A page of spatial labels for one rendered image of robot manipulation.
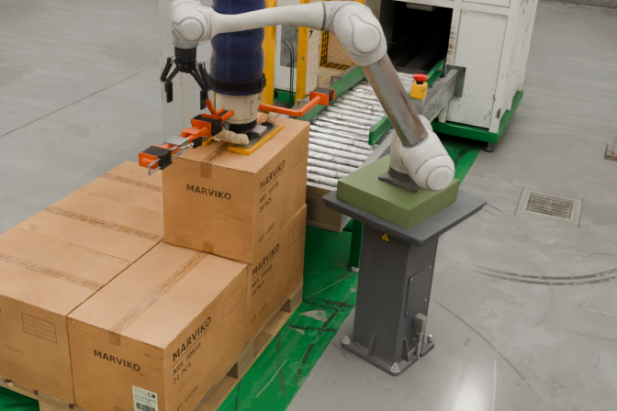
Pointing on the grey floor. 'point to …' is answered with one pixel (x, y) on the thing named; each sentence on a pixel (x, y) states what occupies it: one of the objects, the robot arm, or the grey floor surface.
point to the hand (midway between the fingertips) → (185, 102)
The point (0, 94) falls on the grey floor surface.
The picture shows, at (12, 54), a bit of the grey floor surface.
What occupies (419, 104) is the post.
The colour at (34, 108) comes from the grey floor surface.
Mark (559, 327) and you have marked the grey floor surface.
